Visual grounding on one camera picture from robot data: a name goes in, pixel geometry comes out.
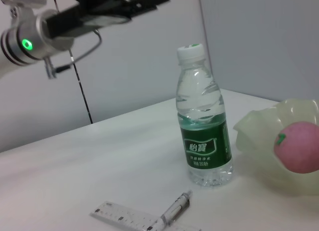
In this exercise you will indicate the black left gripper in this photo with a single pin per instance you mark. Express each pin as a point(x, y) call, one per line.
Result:
point(99, 12)

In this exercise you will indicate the clear water bottle green label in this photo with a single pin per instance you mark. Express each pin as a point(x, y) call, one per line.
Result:
point(204, 146)

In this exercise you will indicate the pink peach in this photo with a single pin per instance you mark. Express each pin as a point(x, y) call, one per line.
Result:
point(299, 149)

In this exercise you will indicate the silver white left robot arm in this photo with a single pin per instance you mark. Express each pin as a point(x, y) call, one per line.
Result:
point(25, 41)

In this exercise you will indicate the pale green glass fruit plate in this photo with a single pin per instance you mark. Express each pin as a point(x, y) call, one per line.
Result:
point(259, 146)

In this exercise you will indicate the silver ballpoint pen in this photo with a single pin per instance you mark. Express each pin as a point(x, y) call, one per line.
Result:
point(174, 211)

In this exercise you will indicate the clear plastic ruler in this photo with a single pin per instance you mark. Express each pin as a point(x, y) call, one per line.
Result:
point(119, 214)

